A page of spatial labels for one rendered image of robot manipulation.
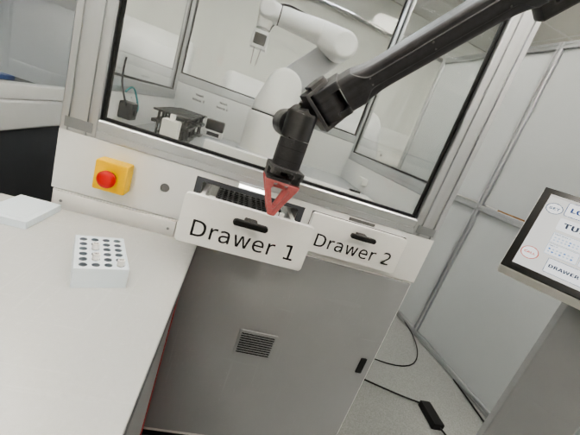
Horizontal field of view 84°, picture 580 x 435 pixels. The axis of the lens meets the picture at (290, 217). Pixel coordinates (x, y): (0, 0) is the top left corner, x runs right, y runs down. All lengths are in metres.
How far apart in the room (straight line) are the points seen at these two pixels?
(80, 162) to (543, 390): 1.38
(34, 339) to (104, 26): 0.64
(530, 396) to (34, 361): 1.19
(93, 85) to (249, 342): 0.79
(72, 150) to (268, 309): 0.66
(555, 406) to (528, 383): 0.07
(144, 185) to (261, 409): 0.82
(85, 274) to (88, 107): 0.42
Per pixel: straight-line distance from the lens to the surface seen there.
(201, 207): 0.70
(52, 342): 0.56
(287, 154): 0.62
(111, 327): 0.58
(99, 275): 0.65
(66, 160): 0.95
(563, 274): 1.09
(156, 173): 0.88
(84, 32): 0.92
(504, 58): 1.05
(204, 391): 1.20
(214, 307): 1.00
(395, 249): 0.98
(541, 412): 1.29
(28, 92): 1.49
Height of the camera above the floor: 1.13
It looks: 15 degrees down
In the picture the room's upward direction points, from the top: 19 degrees clockwise
